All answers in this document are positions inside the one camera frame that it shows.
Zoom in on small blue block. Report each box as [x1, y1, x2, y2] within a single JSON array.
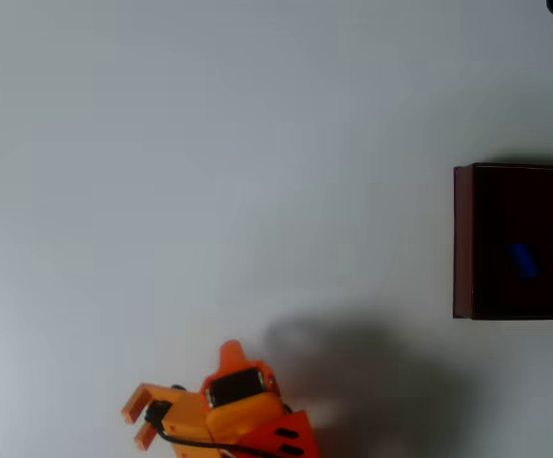
[[507, 243, 541, 280]]

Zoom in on dark red box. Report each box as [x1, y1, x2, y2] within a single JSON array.
[[453, 162, 553, 322]]

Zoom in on black cable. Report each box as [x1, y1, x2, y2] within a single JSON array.
[[144, 400, 242, 453]]

